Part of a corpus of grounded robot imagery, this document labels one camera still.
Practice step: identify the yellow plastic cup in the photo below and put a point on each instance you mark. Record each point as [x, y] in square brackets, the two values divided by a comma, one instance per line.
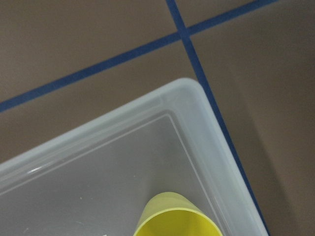
[171, 214]

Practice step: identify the clear plastic storage box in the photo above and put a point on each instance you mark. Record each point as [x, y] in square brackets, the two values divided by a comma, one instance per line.
[96, 179]

